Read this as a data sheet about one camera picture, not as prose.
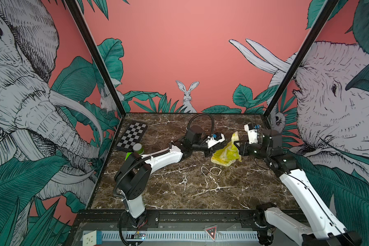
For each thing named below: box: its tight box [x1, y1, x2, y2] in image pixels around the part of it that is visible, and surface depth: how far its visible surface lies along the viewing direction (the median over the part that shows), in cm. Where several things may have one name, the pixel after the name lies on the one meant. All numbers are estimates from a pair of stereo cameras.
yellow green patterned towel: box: [210, 131, 243, 168], surface depth 80 cm
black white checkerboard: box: [115, 120, 149, 152], surface depth 105 cm
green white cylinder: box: [132, 142, 145, 155], surface depth 97 cm
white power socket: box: [82, 230, 103, 246], surface depth 66 cm
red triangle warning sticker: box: [204, 224, 218, 242], surface depth 72 cm
